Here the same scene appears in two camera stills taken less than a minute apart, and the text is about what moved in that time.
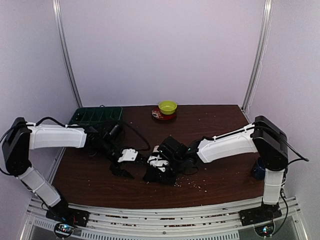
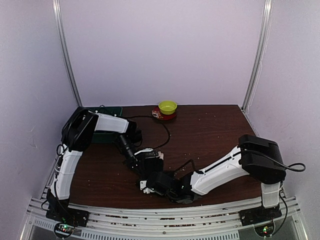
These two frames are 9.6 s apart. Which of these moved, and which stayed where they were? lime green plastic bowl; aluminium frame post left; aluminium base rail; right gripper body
Moved: right gripper body
Stayed: lime green plastic bowl; aluminium frame post left; aluminium base rail
